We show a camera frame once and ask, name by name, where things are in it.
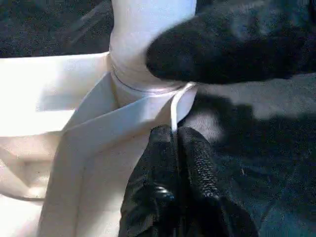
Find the black work mat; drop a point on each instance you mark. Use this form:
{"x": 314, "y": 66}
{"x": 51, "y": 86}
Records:
{"x": 266, "y": 158}

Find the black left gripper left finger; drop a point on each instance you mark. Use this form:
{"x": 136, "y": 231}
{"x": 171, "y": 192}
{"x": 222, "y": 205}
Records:
{"x": 150, "y": 192}

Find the white plastic table top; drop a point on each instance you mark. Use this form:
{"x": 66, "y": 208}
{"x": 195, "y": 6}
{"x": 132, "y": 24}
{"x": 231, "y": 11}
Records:
{"x": 89, "y": 128}

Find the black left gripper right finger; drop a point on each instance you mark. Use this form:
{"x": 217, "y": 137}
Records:
{"x": 207, "y": 197}

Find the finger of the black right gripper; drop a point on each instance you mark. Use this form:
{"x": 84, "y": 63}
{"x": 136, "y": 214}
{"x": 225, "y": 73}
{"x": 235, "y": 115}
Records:
{"x": 237, "y": 44}

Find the white plastic table leg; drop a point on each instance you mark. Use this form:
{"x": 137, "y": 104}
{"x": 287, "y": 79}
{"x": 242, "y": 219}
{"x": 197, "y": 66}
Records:
{"x": 133, "y": 44}

